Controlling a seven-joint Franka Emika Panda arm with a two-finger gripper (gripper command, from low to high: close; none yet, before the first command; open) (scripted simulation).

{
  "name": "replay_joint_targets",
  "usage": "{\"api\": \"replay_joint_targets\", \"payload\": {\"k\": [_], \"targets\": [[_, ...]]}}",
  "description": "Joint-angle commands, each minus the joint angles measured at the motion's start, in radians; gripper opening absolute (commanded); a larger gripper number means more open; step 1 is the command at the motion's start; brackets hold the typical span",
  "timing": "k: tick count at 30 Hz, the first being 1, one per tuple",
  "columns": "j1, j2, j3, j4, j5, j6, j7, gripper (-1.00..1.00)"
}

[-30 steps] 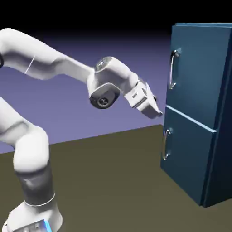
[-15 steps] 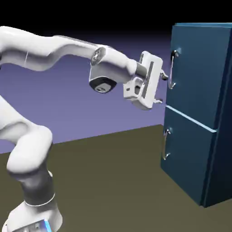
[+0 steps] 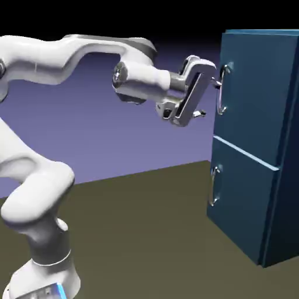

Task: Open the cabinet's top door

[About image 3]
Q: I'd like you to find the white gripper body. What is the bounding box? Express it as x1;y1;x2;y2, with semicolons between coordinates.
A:
172;55;217;128

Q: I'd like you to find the curved silver handle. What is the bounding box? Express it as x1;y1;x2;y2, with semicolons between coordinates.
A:
208;165;221;207
215;64;231;116

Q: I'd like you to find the blue cabinet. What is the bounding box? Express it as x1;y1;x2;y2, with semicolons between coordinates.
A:
206;29;299;269

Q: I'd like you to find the blue cabinet door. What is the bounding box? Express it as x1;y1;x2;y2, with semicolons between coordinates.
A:
213;32;299;169
206;135;280;266

